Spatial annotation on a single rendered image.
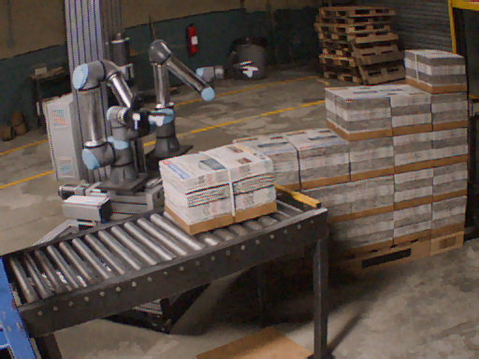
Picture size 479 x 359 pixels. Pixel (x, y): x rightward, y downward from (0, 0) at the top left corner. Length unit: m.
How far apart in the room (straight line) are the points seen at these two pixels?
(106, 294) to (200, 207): 0.55
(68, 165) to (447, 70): 2.31
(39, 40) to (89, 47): 6.19
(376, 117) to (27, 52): 6.87
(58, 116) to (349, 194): 1.70
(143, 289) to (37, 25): 7.53
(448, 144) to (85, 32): 2.24
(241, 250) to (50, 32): 7.47
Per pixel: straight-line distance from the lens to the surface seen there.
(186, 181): 2.23
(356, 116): 3.23
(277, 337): 3.03
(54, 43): 9.36
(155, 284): 2.10
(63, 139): 3.31
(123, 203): 3.01
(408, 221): 3.57
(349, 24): 9.49
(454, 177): 3.64
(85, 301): 2.02
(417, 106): 3.38
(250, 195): 2.36
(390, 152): 3.37
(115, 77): 2.83
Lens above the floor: 1.73
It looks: 19 degrees down
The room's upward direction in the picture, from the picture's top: 6 degrees counter-clockwise
